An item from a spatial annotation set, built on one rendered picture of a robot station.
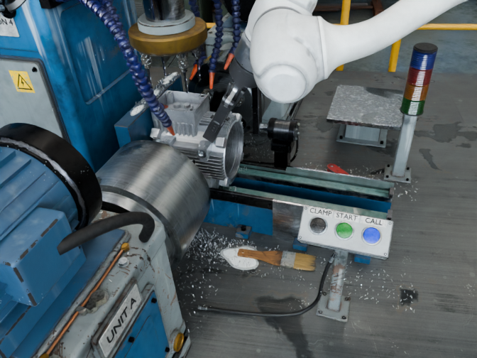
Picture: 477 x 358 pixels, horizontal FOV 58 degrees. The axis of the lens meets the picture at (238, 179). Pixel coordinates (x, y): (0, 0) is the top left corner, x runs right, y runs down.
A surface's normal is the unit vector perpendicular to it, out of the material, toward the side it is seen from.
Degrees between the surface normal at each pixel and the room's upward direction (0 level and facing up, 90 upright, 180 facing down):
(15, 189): 40
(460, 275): 0
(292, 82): 103
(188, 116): 90
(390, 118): 0
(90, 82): 90
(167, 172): 32
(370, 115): 0
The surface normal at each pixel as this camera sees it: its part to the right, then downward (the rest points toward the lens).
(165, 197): 0.65, -0.43
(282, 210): -0.32, 0.59
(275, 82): -0.11, 0.77
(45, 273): 0.95, 0.16
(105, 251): -0.05, -0.79
